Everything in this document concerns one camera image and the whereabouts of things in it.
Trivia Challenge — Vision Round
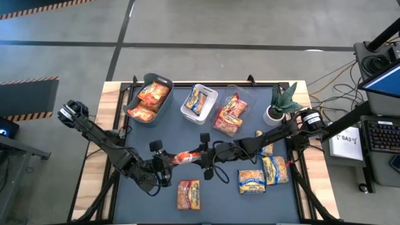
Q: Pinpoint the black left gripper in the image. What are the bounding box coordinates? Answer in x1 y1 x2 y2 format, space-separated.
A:
146 140 179 188

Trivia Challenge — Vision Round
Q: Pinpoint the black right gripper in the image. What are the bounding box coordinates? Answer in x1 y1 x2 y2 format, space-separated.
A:
192 133 241 181

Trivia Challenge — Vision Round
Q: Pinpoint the orange Maruchan chicken noodle pack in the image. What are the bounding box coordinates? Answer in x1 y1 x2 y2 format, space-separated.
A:
171 151 203 166
140 100 163 113
137 81 171 104
126 104 156 123

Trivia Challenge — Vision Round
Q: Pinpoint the red Maruchan beef noodle pack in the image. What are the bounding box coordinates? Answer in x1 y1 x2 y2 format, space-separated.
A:
212 109 244 137
222 92 249 118
176 179 201 211

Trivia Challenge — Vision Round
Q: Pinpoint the blue Maruchan soy noodle pack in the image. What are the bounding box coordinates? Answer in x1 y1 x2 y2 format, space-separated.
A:
237 169 267 195
256 130 274 157
184 86 208 116
261 155 289 186

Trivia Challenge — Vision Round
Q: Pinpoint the blue-grey table mat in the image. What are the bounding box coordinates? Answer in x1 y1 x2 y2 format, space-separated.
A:
112 84 301 224

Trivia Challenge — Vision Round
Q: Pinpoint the white plastic bin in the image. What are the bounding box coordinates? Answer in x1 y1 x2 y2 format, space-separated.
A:
180 83 219 126

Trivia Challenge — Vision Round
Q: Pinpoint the dark blue-grey plastic bin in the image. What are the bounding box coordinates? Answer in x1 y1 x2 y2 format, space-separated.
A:
122 72 174 128

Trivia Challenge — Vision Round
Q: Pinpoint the clear plastic container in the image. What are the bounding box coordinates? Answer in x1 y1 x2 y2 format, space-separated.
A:
209 84 259 138

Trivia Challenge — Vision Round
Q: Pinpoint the white plant pot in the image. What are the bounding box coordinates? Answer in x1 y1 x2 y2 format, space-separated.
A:
262 105 286 127

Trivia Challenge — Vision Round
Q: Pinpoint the green snake plant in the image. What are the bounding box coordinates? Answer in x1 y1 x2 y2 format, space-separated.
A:
270 81 309 114

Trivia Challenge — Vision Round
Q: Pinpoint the white SA3 paper sign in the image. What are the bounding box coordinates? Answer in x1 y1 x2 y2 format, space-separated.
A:
328 125 365 162

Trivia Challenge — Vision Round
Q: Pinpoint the black diagonal pole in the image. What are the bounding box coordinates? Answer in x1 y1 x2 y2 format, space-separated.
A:
321 100 373 143

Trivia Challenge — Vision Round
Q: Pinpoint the grey metal desk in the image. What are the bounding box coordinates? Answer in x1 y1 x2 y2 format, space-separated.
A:
0 117 53 225

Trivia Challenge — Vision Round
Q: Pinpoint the black hazard-striped platform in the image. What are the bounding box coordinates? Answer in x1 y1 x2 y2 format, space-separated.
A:
0 76 60 123
0 0 94 20

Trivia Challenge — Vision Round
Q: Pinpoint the black device with blue light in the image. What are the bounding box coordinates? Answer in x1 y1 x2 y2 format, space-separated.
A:
0 117 20 140

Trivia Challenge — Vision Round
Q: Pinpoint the black backlit keyboard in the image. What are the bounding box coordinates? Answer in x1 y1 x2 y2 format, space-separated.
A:
362 120 400 154

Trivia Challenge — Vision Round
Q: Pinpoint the grey side desk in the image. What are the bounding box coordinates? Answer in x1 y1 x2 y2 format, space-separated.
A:
321 114 400 188

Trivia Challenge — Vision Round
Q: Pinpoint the grey equipment cabinet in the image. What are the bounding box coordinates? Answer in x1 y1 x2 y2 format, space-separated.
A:
353 39 400 117

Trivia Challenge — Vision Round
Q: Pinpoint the computer monitor with blue screen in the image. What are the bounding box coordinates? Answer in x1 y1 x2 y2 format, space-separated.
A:
357 61 400 99

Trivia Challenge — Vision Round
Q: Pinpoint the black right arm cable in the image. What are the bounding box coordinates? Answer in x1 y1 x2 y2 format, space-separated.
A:
212 140 231 184

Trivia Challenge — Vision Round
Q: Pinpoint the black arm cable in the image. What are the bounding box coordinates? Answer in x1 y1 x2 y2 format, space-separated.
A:
212 140 231 184
146 179 166 198

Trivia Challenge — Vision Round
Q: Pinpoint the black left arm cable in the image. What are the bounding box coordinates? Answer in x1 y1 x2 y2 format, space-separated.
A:
146 179 166 198

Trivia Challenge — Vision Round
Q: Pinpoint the yellow floor cable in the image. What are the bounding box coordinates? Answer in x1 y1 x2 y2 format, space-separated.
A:
307 59 359 104

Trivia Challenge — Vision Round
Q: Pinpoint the black floor cable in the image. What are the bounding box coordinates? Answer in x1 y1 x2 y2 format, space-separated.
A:
311 61 368 113

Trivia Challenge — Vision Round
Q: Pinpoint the coiled black cable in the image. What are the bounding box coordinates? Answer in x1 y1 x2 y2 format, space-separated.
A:
361 54 391 75

